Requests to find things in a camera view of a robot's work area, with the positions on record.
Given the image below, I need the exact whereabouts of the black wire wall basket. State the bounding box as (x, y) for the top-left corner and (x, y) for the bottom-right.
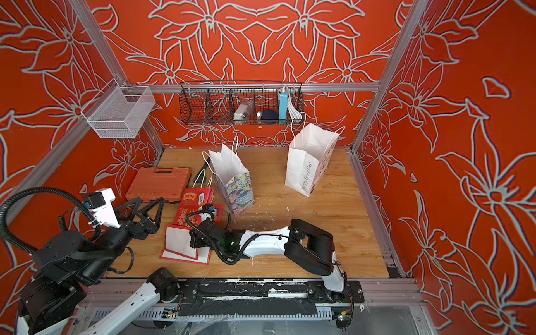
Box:
(179, 80), (306, 126)

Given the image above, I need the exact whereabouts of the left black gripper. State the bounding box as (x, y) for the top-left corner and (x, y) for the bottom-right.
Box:
(83, 193), (166, 282)

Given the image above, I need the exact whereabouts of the dark blue round object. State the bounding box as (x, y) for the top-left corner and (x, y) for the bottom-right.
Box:
(260, 109), (279, 124)

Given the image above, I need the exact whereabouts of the floral patterned paper bag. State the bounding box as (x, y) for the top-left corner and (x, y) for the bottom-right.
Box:
(202, 135), (255, 216)

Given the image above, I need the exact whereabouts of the white paper bag back right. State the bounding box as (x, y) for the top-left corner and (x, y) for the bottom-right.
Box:
(285, 124), (346, 197)

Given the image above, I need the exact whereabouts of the red RICH paper bag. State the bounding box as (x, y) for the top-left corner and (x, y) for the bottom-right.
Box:
(161, 225), (212, 265)

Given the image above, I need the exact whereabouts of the dark green scraper tool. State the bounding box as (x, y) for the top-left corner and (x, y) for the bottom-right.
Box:
(192, 159), (211, 186)

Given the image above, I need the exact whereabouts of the orange plastic tool case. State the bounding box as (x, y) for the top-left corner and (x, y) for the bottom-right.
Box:
(125, 167), (191, 202)

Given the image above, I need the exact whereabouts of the white cable bundle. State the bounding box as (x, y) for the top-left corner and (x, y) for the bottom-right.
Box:
(288, 98), (307, 125)

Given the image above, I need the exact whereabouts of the light blue box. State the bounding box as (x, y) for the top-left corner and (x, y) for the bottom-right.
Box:
(278, 86), (288, 125)

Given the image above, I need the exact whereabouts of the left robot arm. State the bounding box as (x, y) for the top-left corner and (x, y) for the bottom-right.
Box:
(1, 186), (166, 334)

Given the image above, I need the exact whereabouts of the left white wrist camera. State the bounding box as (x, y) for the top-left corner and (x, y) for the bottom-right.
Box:
(82, 188), (120, 228)

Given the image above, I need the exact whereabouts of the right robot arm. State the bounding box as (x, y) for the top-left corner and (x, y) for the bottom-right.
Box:
(184, 209), (347, 293)

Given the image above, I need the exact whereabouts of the silver pouch in basket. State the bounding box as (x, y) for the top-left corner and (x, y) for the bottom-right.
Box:
(233, 100), (254, 125)

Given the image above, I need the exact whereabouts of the white wire mesh basket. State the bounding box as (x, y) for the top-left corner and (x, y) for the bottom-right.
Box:
(81, 78), (156, 139)

